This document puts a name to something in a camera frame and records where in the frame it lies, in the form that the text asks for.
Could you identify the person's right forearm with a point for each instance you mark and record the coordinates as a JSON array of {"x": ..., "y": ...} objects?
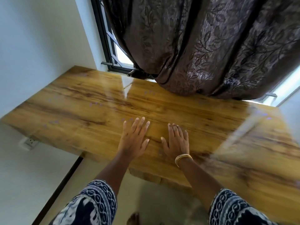
[{"x": 199, "y": 182}]

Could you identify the gold bangles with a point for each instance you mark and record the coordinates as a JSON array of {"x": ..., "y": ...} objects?
[{"x": 182, "y": 158}]

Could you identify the person's left hand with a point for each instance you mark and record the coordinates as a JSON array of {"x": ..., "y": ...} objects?
[{"x": 131, "y": 142}]

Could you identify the black framed window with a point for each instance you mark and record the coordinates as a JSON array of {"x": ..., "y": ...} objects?
[{"x": 99, "y": 32}]

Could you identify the person's left foot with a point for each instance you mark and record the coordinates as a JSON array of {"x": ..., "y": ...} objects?
[{"x": 134, "y": 219}]

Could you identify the person's left forearm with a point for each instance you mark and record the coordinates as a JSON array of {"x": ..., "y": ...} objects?
[{"x": 114, "y": 168}]

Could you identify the wooden table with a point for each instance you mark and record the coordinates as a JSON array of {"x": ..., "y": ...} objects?
[{"x": 93, "y": 110}]

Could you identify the blue white patterned top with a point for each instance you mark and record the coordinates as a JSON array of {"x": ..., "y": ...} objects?
[{"x": 93, "y": 203}]

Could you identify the brown leaf-patterned curtain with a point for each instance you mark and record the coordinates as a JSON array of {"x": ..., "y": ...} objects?
[{"x": 199, "y": 44}]

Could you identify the white wall socket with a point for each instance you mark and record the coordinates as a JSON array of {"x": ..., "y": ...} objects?
[{"x": 30, "y": 142}]

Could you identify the person's right hand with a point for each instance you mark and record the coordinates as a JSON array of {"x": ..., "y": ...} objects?
[{"x": 177, "y": 145}]

